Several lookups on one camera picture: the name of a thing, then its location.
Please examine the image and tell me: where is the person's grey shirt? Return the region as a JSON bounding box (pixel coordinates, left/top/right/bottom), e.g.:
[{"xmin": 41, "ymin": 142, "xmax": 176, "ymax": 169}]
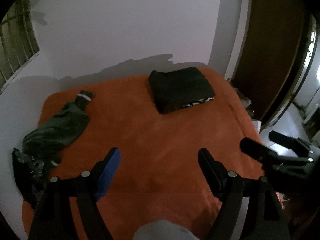
[{"xmin": 133, "ymin": 219, "xmax": 201, "ymax": 240}]

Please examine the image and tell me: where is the folded black printed garment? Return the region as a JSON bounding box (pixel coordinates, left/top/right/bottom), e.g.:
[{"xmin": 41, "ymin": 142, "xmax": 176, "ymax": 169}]
[{"xmin": 160, "ymin": 96, "xmax": 216, "ymax": 115}]

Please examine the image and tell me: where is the orange blanket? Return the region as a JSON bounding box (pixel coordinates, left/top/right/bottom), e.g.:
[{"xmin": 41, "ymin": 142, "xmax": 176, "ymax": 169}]
[{"xmin": 21, "ymin": 67, "xmax": 284, "ymax": 240}]

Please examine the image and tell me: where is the wooden door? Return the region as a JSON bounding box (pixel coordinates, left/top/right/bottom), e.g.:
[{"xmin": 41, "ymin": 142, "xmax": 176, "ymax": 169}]
[{"xmin": 231, "ymin": 0, "xmax": 305, "ymax": 128}]

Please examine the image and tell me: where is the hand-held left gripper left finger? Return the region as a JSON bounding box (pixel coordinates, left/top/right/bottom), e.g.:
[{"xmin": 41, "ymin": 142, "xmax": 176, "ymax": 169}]
[{"xmin": 29, "ymin": 147, "xmax": 121, "ymax": 240}]

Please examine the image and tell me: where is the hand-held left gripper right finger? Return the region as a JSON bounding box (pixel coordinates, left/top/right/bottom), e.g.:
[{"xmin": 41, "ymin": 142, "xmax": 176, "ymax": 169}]
[{"xmin": 197, "ymin": 148, "xmax": 291, "ymax": 240}]

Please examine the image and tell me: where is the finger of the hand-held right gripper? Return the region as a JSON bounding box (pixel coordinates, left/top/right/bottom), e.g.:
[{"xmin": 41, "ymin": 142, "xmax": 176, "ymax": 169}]
[
  {"xmin": 268, "ymin": 130, "xmax": 316, "ymax": 161},
  {"xmin": 240, "ymin": 137, "xmax": 278, "ymax": 165}
]

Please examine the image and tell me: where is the grey-green jacket with striped cuff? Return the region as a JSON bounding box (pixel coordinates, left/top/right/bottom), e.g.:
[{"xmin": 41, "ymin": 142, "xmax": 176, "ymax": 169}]
[{"xmin": 22, "ymin": 89, "xmax": 95, "ymax": 168}]

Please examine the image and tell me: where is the dark green garment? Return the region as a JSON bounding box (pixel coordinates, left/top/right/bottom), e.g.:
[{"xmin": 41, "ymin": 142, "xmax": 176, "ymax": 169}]
[{"xmin": 147, "ymin": 67, "xmax": 216, "ymax": 113}]

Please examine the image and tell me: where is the barred window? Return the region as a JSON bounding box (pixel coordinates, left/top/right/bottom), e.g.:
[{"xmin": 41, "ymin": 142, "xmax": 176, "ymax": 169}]
[{"xmin": 0, "ymin": 0, "xmax": 41, "ymax": 88}]

